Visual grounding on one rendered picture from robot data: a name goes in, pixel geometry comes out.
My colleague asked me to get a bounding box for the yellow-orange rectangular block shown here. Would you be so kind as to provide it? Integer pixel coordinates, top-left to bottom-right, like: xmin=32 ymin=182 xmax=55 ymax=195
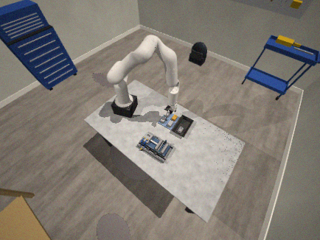
xmin=172 ymin=114 xmax=178 ymax=121

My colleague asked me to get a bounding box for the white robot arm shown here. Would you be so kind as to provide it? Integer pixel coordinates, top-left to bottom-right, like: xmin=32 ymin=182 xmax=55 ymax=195
xmin=107 ymin=35 xmax=179 ymax=115

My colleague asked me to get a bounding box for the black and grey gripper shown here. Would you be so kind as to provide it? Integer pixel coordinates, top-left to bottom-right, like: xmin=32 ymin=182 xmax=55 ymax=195
xmin=167 ymin=103 xmax=177 ymax=114

